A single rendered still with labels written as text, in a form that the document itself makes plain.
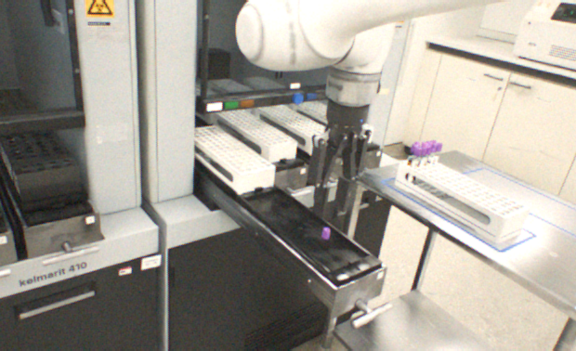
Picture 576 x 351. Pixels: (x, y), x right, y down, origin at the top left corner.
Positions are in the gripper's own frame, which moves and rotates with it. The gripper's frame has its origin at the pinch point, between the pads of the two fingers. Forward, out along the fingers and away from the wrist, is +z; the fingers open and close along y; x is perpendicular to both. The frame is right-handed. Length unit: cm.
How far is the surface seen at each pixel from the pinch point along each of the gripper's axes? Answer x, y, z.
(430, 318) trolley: -2, -59, 61
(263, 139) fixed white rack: -36.9, -9.1, 2.9
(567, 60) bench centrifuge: -54, -226, -6
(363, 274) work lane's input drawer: 13.4, 2.2, 8.6
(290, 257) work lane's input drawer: 1.0, 9.6, 10.4
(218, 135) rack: -44.2, 0.4, 3.0
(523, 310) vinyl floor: 2, -134, 89
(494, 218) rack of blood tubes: 19.1, -29.6, 2.2
